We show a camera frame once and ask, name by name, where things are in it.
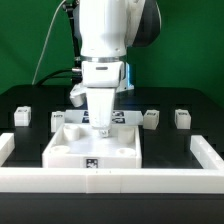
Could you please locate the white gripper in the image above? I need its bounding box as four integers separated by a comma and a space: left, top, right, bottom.
82, 61, 122, 138

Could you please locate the white square tabletop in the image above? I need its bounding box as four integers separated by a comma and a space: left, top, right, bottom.
42, 123, 142, 169

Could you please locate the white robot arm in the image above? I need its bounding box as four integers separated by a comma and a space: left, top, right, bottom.
70, 0, 161, 137

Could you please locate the white U-shaped obstacle fence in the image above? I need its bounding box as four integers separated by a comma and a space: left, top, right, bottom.
0, 135, 224, 194

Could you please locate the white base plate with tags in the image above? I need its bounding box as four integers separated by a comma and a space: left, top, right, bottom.
65, 110, 143, 125

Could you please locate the black cable bundle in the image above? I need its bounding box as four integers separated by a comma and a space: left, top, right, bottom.
34, 68, 82, 87

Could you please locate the grey cable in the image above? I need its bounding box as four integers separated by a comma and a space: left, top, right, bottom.
31, 0, 68, 86

